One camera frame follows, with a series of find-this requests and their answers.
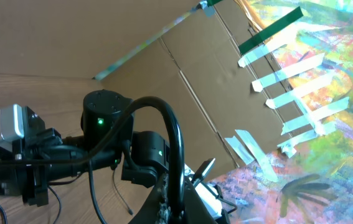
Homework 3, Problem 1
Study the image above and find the white tape strip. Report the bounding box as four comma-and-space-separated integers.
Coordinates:
252, 53, 325, 92

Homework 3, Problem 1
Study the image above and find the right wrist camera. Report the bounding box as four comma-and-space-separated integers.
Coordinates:
0, 104, 24, 152

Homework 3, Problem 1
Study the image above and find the colourful painted backdrop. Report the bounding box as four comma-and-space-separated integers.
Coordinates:
209, 0, 353, 224

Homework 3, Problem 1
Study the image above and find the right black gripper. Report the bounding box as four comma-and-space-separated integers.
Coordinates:
0, 130, 61, 206

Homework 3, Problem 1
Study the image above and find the cardboard wall panel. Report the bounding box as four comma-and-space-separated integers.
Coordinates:
0, 1, 299, 178

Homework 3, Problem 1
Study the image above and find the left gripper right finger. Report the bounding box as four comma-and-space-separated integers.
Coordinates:
182, 180, 230, 224

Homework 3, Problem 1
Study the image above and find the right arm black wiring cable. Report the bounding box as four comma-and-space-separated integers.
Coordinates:
0, 161, 133, 224

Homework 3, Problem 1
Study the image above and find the green tape strip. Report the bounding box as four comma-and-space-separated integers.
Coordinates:
238, 7, 303, 55

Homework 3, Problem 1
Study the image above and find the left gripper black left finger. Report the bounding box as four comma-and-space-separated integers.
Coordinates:
129, 174, 171, 224

